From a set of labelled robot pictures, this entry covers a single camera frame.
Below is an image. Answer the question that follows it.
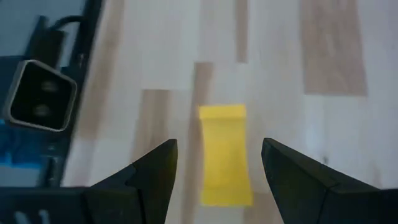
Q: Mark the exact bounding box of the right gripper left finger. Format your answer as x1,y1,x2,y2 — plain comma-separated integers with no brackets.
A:
82,138,179,224

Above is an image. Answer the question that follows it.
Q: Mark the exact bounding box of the yellow wooden arch block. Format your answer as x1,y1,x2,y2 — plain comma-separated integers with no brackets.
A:
198,104,254,207

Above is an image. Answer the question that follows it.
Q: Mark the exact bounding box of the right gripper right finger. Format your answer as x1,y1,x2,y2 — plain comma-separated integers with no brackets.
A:
261,138,398,224

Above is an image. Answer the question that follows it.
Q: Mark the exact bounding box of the blue tape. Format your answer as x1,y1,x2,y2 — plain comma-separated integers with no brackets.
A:
0,119,65,169

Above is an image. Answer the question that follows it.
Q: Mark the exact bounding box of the black camera cable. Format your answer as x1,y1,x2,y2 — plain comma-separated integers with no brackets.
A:
46,14,86,34

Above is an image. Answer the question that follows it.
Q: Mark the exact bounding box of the black aluminium table frame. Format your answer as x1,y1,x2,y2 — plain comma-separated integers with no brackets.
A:
37,0,104,189

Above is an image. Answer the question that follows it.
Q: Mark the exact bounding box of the silver table-level camera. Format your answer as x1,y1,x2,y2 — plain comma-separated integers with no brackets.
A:
1,59,78,133

